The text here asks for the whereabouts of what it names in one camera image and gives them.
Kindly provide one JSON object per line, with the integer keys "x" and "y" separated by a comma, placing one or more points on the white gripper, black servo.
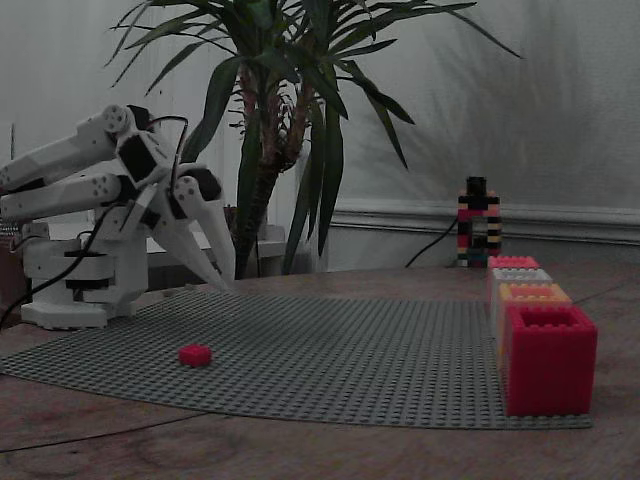
{"x": 176, "y": 212}

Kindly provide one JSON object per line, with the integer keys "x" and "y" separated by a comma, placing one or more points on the small red Lego brick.
{"x": 195, "y": 355}

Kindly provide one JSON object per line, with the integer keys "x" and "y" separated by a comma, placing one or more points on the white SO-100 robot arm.
{"x": 60, "y": 160}

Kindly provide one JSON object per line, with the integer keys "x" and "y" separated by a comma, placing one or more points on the grey Lego baseplate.
{"x": 310, "y": 355}

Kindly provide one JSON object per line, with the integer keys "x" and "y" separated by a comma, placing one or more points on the red lego box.
{"x": 512, "y": 262}
{"x": 550, "y": 370}

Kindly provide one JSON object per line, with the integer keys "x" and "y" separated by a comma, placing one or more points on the white lego box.
{"x": 520, "y": 275}

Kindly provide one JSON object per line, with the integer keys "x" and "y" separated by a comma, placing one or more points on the orange lego box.
{"x": 537, "y": 295}

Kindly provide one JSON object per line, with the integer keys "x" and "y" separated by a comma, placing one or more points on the green yucca house plant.
{"x": 280, "y": 100}

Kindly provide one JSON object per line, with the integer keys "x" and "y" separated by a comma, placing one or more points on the brown perforated chair back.
{"x": 9, "y": 260}

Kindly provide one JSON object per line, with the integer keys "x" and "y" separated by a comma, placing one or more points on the multicolour Lego camera tower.
{"x": 477, "y": 225}

